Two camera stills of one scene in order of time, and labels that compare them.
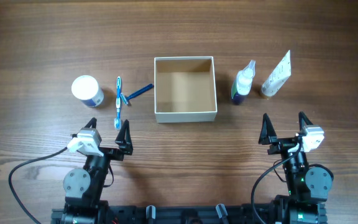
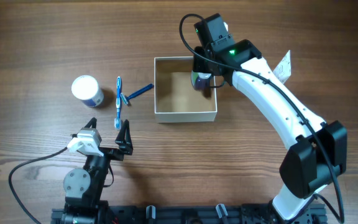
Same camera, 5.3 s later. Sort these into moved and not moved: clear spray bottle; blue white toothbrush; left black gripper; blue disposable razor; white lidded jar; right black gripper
Moved: clear spray bottle; right black gripper
Not moved: blue disposable razor; white lidded jar; left black gripper; blue white toothbrush
